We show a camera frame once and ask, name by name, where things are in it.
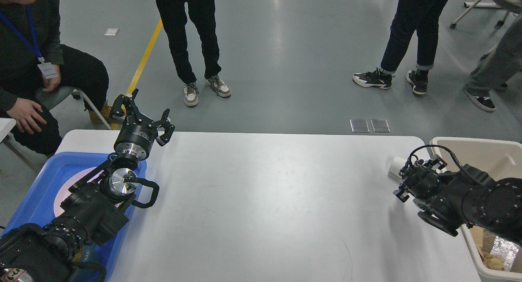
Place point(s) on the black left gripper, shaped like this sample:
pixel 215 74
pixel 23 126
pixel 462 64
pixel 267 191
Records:
pixel 134 138

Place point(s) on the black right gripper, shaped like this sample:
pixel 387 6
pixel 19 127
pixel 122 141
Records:
pixel 422 181

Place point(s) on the white cup sideways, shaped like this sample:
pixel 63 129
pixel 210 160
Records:
pixel 394 169

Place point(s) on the brown paper bag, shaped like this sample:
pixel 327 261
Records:
pixel 478 236

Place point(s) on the pink plate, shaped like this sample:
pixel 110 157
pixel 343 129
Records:
pixel 64 192

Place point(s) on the grey-blue mug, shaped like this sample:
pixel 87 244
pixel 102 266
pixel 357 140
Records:
pixel 89 254

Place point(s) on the foil with paper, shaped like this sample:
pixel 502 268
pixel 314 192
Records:
pixel 511 251

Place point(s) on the brown paper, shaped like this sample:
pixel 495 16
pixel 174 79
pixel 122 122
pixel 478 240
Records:
pixel 490 259

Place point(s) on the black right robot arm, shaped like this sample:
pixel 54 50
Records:
pixel 450 199

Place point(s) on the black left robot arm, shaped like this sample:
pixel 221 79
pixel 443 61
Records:
pixel 95 209

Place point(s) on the brown shoe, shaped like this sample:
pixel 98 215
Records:
pixel 100 113

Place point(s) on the floor outlet plate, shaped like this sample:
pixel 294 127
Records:
pixel 380 126
pixel 359 126

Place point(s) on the grey office chair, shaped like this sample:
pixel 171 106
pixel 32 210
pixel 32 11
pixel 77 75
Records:
pixel 51 100

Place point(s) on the beige waste bin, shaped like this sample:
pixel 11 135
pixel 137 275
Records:
pixel 500 159

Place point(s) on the dark seated person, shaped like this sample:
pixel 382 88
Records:
pixel 32 58

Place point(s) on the white side table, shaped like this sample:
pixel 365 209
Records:
pixel 6 125

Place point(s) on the blue plastic tray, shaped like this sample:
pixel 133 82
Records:
pixel 37 206

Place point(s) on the person in blue jeans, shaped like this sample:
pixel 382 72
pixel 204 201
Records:
pixel 499 66

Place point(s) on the person in black clothes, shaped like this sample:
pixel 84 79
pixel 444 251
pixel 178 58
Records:
pixel 412 16

